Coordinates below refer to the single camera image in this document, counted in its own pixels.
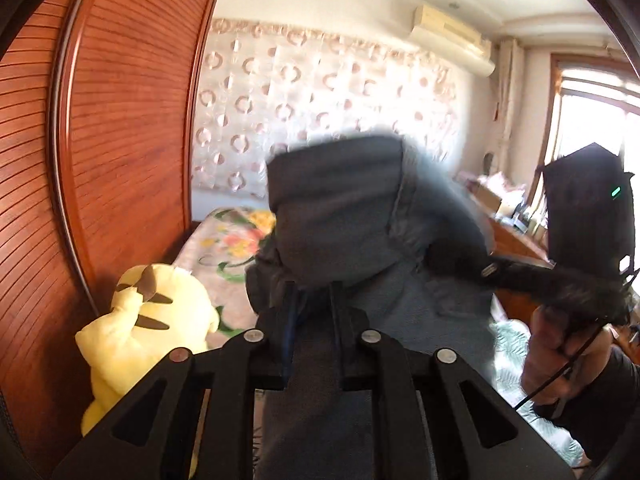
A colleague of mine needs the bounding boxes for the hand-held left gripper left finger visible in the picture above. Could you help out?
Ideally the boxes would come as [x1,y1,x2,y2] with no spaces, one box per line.
[52,280,297,480]

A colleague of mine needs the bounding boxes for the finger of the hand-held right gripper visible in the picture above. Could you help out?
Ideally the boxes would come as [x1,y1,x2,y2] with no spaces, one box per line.
[424,241,555,307]

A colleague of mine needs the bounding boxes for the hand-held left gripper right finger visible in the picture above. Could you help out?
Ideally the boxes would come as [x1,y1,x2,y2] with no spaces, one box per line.
[329,281,577,480]

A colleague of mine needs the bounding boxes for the blue denim pants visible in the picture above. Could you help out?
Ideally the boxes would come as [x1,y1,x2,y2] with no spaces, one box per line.
[245,132,502,480]

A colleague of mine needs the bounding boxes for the person's right forearm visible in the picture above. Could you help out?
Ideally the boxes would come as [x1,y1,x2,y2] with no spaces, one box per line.
[532,345,640,467]

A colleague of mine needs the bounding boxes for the person's right hand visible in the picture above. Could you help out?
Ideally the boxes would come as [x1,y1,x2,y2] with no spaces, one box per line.
[520,304,621,407]

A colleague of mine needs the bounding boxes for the open cardboard box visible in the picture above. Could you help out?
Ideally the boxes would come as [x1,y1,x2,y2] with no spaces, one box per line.
[469,179,504,212]

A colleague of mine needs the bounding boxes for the leaf print bed sheet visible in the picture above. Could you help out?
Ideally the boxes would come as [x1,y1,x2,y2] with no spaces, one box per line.
[489,319,587,472]

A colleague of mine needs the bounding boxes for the floral blanket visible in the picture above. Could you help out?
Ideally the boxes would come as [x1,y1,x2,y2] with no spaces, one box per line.
[170,207,281,342]

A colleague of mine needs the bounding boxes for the wooden framed window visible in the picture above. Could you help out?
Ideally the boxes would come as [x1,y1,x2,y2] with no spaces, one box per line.
[544,52,640,202]

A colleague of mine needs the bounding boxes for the white wrapped pipe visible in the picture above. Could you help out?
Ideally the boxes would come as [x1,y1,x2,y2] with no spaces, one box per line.
[499,37,522,172]

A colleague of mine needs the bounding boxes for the yellow plush toy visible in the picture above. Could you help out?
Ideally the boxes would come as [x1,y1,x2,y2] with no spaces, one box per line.
[75,262,222,437]

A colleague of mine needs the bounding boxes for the circle-patterned sheer curtain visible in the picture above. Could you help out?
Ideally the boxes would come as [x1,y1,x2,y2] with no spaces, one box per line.
[192,17,462,202]

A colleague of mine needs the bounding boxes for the black cable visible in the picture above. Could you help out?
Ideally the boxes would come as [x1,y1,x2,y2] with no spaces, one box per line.
[514,327,603,407]

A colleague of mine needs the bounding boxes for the cream wall air conditioner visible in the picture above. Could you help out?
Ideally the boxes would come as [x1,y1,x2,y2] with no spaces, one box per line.
[407,4,497,79]

